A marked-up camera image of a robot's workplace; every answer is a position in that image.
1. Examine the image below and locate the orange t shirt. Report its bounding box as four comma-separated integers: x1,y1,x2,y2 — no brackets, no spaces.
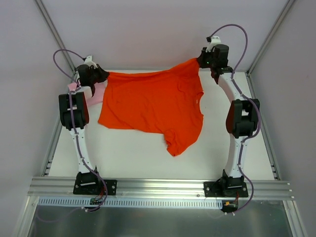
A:
98,58,203,156

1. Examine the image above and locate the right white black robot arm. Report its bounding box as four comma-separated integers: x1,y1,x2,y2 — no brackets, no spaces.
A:
197,42,260,196

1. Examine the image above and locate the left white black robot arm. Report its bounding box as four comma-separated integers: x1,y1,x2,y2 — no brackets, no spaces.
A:
58,64,109,175

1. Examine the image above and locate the folded pink t shirt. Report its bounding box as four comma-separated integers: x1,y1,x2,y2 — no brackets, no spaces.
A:
68,82,107,107

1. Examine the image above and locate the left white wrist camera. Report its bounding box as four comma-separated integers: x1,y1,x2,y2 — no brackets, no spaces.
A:
84,55,97,68

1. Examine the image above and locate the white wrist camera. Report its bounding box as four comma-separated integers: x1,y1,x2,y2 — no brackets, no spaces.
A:
84,55,97,68
205,36,221,52

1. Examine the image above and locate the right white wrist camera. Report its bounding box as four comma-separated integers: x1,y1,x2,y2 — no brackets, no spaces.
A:
205,36,221,52

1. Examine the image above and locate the left aluminium frame post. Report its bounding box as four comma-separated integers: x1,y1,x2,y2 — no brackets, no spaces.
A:
34,0,75,72

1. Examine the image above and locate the aluminium frame post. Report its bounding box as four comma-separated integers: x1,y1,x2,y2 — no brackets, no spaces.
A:
34,0,75,72
245,0,296,75

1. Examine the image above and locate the right aluminium frame post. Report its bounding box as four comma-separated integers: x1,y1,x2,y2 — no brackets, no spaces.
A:
245,0,296,75

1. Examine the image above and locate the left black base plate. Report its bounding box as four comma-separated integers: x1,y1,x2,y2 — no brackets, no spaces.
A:
73,172,118,196

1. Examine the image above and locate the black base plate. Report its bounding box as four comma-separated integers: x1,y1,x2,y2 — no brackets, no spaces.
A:
203,170,249,198
73,172,118,196

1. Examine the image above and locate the aluminium mounting rail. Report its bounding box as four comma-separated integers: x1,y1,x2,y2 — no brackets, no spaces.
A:
27,176,294,200

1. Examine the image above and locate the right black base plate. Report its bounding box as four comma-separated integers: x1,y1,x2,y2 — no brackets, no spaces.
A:
203,170,249,198

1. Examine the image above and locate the white slotted cable duct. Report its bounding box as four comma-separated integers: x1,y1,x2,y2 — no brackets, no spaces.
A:
38,197,223,210

